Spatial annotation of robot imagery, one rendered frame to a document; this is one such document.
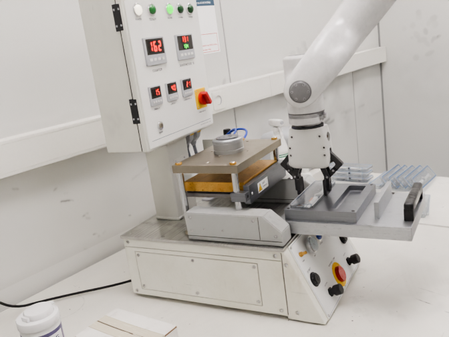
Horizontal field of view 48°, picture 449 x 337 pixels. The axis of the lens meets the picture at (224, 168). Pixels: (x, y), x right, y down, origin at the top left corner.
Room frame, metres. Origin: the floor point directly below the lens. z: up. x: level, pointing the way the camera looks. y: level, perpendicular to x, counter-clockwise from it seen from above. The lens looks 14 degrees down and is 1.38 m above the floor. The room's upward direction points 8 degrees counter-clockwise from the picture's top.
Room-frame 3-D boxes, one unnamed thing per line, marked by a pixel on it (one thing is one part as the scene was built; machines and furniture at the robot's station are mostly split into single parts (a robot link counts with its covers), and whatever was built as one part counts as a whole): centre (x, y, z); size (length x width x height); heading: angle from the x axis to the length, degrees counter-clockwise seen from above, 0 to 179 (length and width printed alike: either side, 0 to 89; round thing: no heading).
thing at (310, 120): (1.15, -0.21, 1.19); 0.09 x 0.08 x 0.03; 60
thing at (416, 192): (1.04, -0.40, 0.99); 0.15 x 0.02 x 0.04; 150
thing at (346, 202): (1.13, -0.24, 0.98); 0.20 x 0.17 x 0.03; 150
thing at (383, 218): (1.11, -0.28, 0.97); 0.30 x 0.22 x 0.08; 60
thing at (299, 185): (1.17, -0.17, 1.03); 0.03 x 0.03 x 0.07; 60
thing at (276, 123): (2.05, -0.24, 0.92); 0.09 x 0.08 x 0.25; 29
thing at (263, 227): (1.10, -0.01, 0.96); 0.25 x 0.05 x 0.07; 60
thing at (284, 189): (1.34, -0.15, 0.96); 0.26 x 0.05 x 0.07; 60
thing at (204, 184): (1.27, -0.02, 1.07); 0.22 x 0.17 x 0.10; 150
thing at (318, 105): (1.15, -0.21, 1.27); 0.09 x 0.08 x 0.13; 165
